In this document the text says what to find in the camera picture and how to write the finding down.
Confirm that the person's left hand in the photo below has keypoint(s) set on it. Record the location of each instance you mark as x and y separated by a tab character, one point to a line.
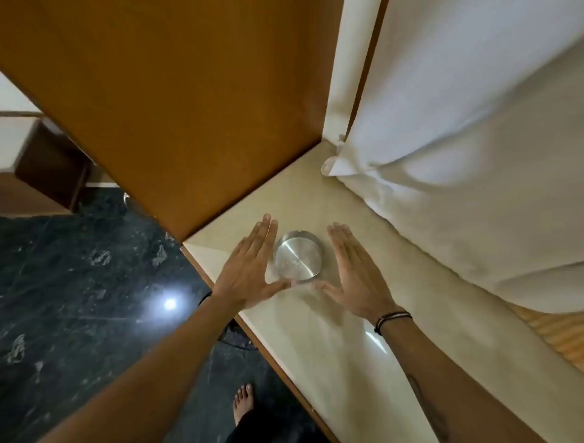
246	274

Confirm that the person's right hand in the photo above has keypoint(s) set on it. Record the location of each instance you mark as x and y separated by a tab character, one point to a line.
360	283

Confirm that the round steel ashtray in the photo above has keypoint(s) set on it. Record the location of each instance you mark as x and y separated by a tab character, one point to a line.
299	258

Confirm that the person's left forearm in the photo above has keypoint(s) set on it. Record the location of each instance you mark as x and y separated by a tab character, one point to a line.
150	383

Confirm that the person's right forearm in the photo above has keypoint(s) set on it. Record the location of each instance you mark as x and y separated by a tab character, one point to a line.
447	388

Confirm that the person's left foot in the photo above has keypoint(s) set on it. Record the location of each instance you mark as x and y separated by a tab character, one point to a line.
242	404

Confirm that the black trousers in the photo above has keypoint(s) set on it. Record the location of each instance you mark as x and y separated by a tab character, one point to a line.
264	431

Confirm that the white bedsheet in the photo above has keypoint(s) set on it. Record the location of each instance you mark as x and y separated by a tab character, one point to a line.
470	137

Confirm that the brown wooden cabinet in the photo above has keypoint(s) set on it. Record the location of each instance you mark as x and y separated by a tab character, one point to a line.
173	100

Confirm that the dark wooden stool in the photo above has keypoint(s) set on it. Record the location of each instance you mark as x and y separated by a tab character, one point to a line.
52	164

